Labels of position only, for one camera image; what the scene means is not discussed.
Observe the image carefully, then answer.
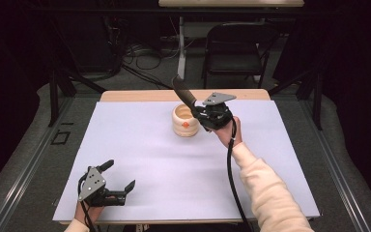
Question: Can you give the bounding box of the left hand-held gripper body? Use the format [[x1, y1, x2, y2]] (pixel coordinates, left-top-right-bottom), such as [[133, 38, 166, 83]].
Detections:
[[77, 165, 128, 208]]

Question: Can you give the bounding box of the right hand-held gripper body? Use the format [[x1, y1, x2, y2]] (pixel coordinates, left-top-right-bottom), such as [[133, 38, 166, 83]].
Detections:
[[196, 92, 238, 131]]

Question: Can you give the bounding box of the cream ribbed cup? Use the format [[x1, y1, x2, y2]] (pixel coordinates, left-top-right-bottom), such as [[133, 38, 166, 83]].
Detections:
[[171, 103, 203, 138]]

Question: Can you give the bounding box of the person's right hand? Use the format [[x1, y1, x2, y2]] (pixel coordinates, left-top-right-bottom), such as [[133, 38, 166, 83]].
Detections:
[[211, 115, 243, 149]]

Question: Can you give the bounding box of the person's left hand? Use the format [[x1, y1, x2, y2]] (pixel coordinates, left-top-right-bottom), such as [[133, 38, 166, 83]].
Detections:
[[73, 196, 117, 226]]

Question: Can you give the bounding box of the white table board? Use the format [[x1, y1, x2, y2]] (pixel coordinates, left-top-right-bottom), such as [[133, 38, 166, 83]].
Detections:
[[51, 100, 321, 222]]

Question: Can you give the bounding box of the wooden table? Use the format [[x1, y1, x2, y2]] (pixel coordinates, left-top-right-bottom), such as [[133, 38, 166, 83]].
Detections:
[[59, 89, 313, 225]]

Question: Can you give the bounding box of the black folding chair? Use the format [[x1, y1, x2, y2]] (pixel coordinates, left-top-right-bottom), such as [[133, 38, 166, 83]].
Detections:
[[201, 21, 279, 90]]

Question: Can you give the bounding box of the black metal stand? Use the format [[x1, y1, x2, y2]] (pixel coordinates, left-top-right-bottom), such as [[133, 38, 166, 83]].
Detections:
[[46, 18, 107, 129], [268, 69, 324, 131]]

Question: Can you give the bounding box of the white background table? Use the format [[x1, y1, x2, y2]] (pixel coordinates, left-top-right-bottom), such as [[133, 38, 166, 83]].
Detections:
[[157, 0, 305, 82]]

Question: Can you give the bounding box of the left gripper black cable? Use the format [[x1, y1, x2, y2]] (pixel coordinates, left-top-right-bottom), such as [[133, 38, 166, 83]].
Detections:
[[76, 175, 98, 232]]

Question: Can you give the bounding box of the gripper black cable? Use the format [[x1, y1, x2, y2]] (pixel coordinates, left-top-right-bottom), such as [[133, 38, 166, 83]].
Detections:
[[76, 175, 98, 232], [226, 118, 255, 232]]

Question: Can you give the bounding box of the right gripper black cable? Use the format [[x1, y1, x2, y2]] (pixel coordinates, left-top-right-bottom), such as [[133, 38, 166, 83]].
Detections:
[[226, 118, 255, 232]]

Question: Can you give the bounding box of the tangle of floor cables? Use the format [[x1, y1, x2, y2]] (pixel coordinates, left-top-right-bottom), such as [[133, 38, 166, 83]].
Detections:
[[119, 42, 182, 91]]

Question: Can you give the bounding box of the metal floor rail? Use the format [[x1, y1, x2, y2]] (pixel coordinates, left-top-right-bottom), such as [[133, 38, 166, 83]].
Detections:
[[299, 98, 371, 232], [0, 96, 75, 232]]

